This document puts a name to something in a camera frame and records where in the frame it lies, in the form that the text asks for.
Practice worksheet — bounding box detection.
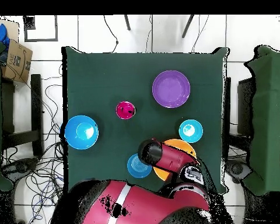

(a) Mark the red cup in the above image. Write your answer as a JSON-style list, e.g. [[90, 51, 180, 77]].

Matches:
[[115, 100, 136, 120]]

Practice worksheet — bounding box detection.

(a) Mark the large orange bowl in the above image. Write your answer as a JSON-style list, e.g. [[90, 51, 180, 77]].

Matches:
[[152, 138, 198, 181]]

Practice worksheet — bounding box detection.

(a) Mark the small light blue ribbed bowl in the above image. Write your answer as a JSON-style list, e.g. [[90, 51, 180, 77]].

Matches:
[[178, 119, 204, 144]]

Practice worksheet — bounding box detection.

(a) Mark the large blue bowl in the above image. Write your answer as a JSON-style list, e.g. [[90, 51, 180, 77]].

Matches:
[[64, 115, 99, 150]]

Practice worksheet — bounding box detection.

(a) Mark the medium blue bowl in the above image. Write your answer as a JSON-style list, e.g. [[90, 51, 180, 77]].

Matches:
[[127, 153, 153, 179]]

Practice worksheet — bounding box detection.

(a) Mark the wide purple bowl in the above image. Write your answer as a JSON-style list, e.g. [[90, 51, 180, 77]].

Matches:
[[152, 70, 191, 109]]

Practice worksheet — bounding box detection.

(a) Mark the dark green table cloth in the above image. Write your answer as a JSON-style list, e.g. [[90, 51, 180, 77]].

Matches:
[[61, 46, 229, 194]]

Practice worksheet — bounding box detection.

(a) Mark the black tripod stand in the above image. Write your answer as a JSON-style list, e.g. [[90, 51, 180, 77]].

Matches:
[[181, 14, 195, 39]]

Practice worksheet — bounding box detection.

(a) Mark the printed cardboard box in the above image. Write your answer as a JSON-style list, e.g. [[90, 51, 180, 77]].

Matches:
[[2, 39, 34, 84]]

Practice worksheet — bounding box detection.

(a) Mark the plain cardboard box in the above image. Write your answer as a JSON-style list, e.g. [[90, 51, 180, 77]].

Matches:
[[0, 18, 20, 43]]

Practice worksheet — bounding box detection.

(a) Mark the blue bag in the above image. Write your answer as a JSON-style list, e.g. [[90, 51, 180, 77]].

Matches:
[[0, 23, 11, 48]]

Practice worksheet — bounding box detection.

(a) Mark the black bench frame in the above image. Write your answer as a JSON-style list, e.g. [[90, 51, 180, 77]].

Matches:
[[1, 73, 44, 157]]

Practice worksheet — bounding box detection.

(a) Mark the black pedestal foot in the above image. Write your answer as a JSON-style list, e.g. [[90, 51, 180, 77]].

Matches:
[[2, 157, 39, 183], [225, 158, 253, 184]]

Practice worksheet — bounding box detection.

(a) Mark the black square floor frame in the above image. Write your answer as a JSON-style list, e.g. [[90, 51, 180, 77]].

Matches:
[[23, 15, 59, 43]]

